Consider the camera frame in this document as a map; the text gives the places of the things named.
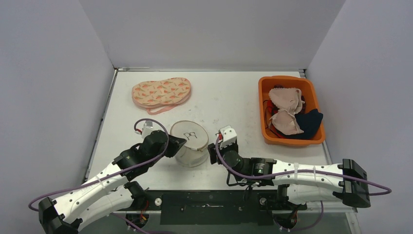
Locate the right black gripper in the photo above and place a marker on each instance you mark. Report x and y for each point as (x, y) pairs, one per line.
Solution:
(213, 153)

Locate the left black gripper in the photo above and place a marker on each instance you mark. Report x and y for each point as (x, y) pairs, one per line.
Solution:
(176, 143)

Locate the round white mesh laundry bag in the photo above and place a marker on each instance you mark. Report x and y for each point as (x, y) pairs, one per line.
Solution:
(194, 151)

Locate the floral mesh laundry bag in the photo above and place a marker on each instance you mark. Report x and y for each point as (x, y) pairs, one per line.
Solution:
(160, 96)

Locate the beige pink lace bra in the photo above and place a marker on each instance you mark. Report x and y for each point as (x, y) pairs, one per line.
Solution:
(289, 103)

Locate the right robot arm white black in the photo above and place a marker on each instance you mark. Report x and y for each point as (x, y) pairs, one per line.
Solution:
(296, 183)

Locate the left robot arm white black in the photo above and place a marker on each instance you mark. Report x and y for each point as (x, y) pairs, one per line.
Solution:
(114, 189)

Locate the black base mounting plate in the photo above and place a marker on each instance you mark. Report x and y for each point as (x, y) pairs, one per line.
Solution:
(219, 207)

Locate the navy blue garment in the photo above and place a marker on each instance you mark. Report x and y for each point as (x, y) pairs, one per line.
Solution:
(309, 123)

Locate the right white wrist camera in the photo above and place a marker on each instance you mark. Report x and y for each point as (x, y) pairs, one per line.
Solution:
(228, 137)

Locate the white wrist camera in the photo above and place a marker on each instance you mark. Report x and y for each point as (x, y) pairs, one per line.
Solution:
(147, 128)
(228, 137)

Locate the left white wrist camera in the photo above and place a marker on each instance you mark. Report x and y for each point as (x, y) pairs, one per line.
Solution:
(147, 128)

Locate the red black strappy garment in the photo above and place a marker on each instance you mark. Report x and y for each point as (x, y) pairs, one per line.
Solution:
(269, 110)

